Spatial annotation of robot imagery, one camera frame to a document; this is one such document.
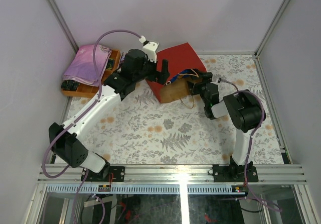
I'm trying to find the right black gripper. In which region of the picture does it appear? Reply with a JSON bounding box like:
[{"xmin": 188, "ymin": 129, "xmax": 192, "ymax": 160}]
[{"xmin": 187, "ymin": 69, "xmax": 213, "ymax": 106}]

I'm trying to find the blue snack packet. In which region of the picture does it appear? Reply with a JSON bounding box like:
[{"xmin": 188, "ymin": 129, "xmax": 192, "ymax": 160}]
[{"xmin": 166, "ymin": 69, "xmax": 194, "ymax": 85}]

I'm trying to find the red paper bag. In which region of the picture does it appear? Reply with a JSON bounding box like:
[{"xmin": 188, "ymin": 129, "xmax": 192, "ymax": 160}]
[{"xmin": 147, "ymin": 43, "xmax": 207, "ymax": 103}]

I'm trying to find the purple snack packet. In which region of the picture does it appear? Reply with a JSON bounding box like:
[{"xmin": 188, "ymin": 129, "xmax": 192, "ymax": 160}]
[{"xmin": 118, "ymin": 52, "xmax": 126, "ymax": 68}]

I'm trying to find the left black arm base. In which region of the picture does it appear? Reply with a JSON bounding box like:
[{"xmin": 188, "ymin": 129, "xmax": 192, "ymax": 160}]
[{"xmin": 85, "ymin": 165, "xmax": 125, "ymax": 183}]

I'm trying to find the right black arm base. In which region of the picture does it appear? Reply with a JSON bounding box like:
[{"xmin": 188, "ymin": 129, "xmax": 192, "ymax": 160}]
[{"xmin": 208, "ymin": 157, "xmax": 259, "ymax": 183}]

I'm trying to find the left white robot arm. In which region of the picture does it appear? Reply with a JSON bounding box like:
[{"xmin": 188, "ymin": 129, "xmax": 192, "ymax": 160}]
[{"xmin": 49, "ymin": 49, "xmax": 170, "ymax": 181}]

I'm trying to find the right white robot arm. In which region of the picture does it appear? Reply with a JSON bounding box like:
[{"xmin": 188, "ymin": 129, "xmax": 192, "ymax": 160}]
[{"xmin": 187, "ymin": 72, "xmax": 266, "ymax": 181}]

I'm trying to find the floral table mat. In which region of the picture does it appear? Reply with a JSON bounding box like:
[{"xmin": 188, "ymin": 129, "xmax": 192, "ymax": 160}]
[{"xmin": 54, "ymin": 54, "xmax": 286, "ymax": 165}]

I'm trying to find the orange wooden organizer tray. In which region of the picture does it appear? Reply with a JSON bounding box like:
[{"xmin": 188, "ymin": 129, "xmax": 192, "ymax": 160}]
[{"xmin": 60, "ymin": 48, "xmax": 121, "ymax": 99}]

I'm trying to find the folded purple cloth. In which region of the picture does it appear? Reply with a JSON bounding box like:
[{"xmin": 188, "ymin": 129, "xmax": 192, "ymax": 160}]
[{"xmin": 63, "ymin": 44, "xmax": 112, "ymax": 87}]

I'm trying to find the dark patterned item in tray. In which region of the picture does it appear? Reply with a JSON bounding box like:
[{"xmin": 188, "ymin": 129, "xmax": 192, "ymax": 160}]
[{"xmin": 61, "ymin": 80, "xmax": 80, "ymax": 91}]

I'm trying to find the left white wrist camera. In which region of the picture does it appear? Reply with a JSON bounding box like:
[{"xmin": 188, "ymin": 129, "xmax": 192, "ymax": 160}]
[{"xmin": 139, "ymin": 36, "xmax": 159, "ymax": 63}]

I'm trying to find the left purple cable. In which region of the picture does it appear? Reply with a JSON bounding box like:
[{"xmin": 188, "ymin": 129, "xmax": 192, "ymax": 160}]
[{"xmin": 41, "ymin": 29, "xmax": 142, "ymax": 224}]

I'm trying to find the aluminium front rail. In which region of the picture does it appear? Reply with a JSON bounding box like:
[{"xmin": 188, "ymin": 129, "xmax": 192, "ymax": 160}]
[{"xmin": 37, "ymin": 164, "xmax": 307, "ymax": 185}]

